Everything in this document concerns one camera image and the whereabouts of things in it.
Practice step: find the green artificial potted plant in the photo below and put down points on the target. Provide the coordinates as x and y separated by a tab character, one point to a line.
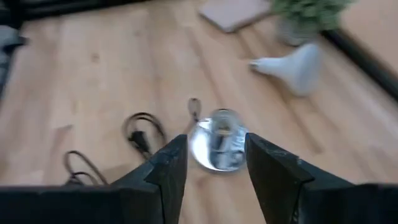
308	12

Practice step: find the light brown desk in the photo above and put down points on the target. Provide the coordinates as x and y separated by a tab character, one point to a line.
373	28

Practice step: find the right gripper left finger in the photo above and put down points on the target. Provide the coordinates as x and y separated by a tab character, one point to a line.
161	174

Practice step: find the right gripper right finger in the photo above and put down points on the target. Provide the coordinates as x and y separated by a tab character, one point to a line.
273	171

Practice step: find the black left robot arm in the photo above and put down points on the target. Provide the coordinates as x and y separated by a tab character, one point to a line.
7	40

